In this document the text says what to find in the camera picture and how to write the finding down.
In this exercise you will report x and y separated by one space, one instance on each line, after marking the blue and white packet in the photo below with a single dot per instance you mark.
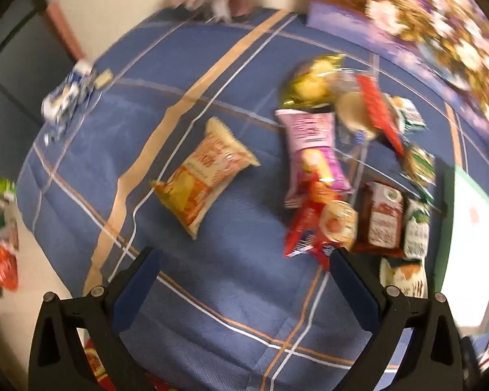
65 97

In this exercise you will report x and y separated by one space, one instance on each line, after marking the dark red packet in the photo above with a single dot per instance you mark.
381 216

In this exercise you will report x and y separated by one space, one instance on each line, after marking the red printed cloth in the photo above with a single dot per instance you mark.
95 364

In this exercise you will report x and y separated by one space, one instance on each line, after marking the small green white packet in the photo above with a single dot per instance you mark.
416 232

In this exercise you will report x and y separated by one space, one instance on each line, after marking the red orange packet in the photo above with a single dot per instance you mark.
0 266

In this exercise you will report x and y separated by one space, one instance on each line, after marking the red popcorn packet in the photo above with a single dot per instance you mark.
309 220

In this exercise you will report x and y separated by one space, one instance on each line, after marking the small pale yellow packet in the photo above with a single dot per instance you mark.
104 78

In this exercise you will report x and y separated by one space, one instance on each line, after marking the flower painting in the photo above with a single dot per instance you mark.
411 16

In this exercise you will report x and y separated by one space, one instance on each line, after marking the green and white packet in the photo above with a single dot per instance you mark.
409 116

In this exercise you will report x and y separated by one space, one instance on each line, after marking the green yellow patterned packet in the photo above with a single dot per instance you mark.
419 165

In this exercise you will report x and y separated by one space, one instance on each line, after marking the orange chip packet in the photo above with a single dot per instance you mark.
199 179

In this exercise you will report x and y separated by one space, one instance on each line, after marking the bun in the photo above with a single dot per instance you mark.
354 110

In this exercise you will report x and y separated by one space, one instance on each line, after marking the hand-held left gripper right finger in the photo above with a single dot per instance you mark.
352 289

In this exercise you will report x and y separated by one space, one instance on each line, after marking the red patterned packet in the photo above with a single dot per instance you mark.
377 106

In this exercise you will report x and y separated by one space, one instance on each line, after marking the brown wooden frame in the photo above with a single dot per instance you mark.
65 28

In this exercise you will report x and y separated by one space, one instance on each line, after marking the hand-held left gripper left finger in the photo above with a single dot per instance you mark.
140 285

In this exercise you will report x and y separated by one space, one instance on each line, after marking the white tray with green rim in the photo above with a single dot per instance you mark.
464 252

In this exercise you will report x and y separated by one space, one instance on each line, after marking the pink snack packet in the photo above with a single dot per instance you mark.
313 146

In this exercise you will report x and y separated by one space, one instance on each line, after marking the orange and white packet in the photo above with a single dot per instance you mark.
403 275

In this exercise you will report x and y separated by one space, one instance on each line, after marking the yellow cake packet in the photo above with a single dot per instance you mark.
309 85

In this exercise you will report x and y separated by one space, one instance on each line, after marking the blue plaid cloth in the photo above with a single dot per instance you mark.
228 273

